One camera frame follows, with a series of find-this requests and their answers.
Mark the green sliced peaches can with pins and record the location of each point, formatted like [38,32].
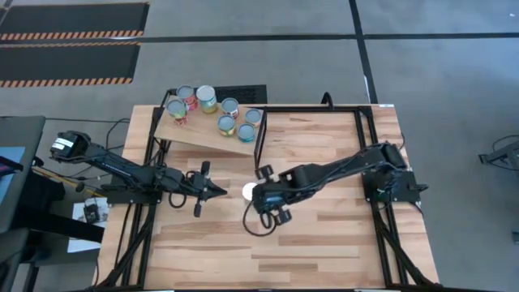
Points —
[226,123]

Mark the grey desk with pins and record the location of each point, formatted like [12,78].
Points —
[20,162]

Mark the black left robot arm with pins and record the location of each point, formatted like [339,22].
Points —
[121,167]

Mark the black mat with orange stripes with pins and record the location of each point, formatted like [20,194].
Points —
[73,18]
[65,63]

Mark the small black device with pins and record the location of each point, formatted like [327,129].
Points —
[91,213]

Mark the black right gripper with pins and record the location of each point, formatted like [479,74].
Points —
[280,186]

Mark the red and white fruit can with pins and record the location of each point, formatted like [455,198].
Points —
[177,108]

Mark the white paper sheet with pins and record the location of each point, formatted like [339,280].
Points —
[81,239]

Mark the red labelled can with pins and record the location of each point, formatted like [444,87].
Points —
[230,105]
[186,94]

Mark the wooden shelf with black legs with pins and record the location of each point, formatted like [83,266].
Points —
[202,136]

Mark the green and red patterned can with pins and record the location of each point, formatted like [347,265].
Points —
[248,190]

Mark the yellow and green corn can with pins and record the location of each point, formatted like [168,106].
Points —
[206,96]

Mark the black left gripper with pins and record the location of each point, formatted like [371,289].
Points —
[198,186]

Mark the black metal table frame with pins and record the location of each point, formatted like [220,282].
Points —
[308,108]

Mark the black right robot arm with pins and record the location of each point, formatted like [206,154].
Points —
[357,160]

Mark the black grid mat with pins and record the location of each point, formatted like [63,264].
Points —
[243,94]

